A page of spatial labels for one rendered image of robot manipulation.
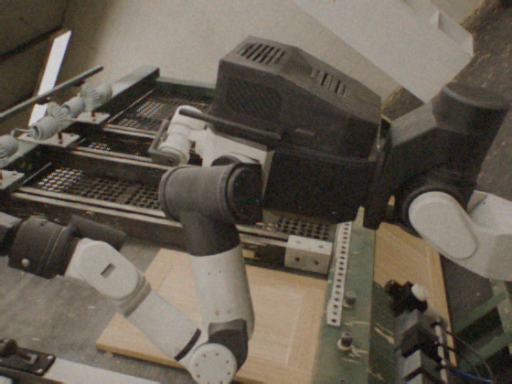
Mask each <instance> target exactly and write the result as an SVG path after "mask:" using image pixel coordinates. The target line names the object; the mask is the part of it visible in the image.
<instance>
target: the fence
mask: <svg viewBox="0 0 512 384"><path fill-rule="evenodd" d="M0 376H1V377H5V378H8V379H13V380H14V382H15V383H18V384H162V383H158V382H155V381H149V380H145V379H139V378H136V377H132V376H129V375H125V374H119V373H115V372H111V371H108V370H104V369H101V368H92V367H88V366H84V365H81V364H78V363H74V362H71V361H64V360H61V359H57V358H56V359H55V361H54V362H53V363H52V364H51V366H50V368H49V369H48V370H47V372H46V373H45V374H44V375H43V376H39V375H31V374H28V373H25V372H21V371H17V370H14V369H11V368H1V367H0Z"/></svg>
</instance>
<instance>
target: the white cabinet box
mask: <svg viewBox="0 0 512 384"><path fill-rule="evenodd" d="M293 1H294V2H295V3H296V4H298V5H299V6H300V7H301V8H302V9H303V10H305V11H306V12H307V13H309V14H310V15H311V16H313V17H314V19H317V20H318V21H320V22H321V23H322V25H324V26H325V27H327V28H329V29H330V30H331V31H332V32H333V33H335V34H336V35H337V36H338V37H340V38H342V39H343V40H344V41H346V43H347V44H348V45H349V46H351V47H353V48H354V49H355V50H356V51H357V52H358V53H360V54H362V55H363V56H364V57H365V58H367V59H368V60H369V61H371V62H372V63H374V64H375V65H376V66H378V67H379V68H380V69H381V70H383V71H385V72H386V73H387V74H389V76H390V77H391V78H393V79H394V80H396V81H397V82H398V83H399V84H400V85H401V86H403V87H405V88H406V89H407V90H408V91H410V92H411V93H412V94H414V95H415V96H417V97H418V98H419V99H420V100H422V101H423V102H424V103H428V102H429V101H430V100H431V99H432V98H433V97H434V95H435V94H436V93H438V92H439V91H440V90H441V88H442V86H443V84H446V83H448V82H449V81H451V80H452V79H453V78H454V77H455V76H456V75H457V73H459V72H460V71H461V70H462V69H463V68H464V67H465V66H466V65H467V64H468V63H469V62H470V61H471V59H472V58H473V57H474V50H473V38H472V34H470V33H468V32H467V31H466V30H465V29H463V28H462V26H459V25H458V24H457V23H455V22H454V21H453V20H452V19H451V18H450V17H449V16H447V15H446V14H445V13H444V12H443V11H442V10H441V9H439V8H437V7H436V6H434V4H433V3H431V2H430V1H429V0H293Z"/></svg>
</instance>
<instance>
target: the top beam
mask: <svg viewBox="0 0 512 384"><path fill-rule="evenodd" d="M158 76H160V68H159V67H154V66H146V65H143V66H142V67H140V68H138V69H137V70H133V71H132V72H130V73H128V75H126V76H124V77H123V78H121V79H119V80H117V81H115V82H114V83H112V84H111V85H110V86H111V88H112V97H111V99H110V100H109V101H107V102H105V103H101V106H100V107H97V108H96V109H93V107H92V106H91V99H90V97H89V98H87V99H86V100H84V102H85V110H86V111H88V112H90V111H91V110H92V109H93V110H94V111H95V112H105V113H106V114H110V115H111V116H110V117H109V118H107V122H109V121H110V120H112V119H113V118H114V117H115V116H116V115H118V114H119V113H122V112H123V111H124V110H125V109H127V108H128V107H130V106H131V105H133V104H134V103H135V102H137V101H139V99H140V98H143V97H144V96H145V95H146V94H148V92H149V91H151V90H154V89H155V78H157V77H158ZM84 127H85V126H84V122H79V121H74V120H68V127H67V128H64V129H61V131H62V133H66V134H71V133H74V134H75V135H77V136H79V138H78V139H77V140H76V144H78V143H79V142H80V141H82V140H83V139H85V129H84ZM17 141H18V146H19V149H18V151H17V152H16V153H15V154H13V155H12V156H10V158H8V165H7V166H5V167H4V168H0V170H6V171H11V172H14V171H17V173H21V174H24V176H23V178H21V179H19V180H20V185H21V184H22V183H23V182H24V181H25V180H27V179H29V178H30V177H32V176H33V175H34V174H35V173H36V172H37V171H39V170H41V169H43V168H44V167H45V166H46V165H48V164H49V163H51V162H52V161H51V154H50V146H49V144H36V143H30V142H25V141H21V140H17Z"/></svg>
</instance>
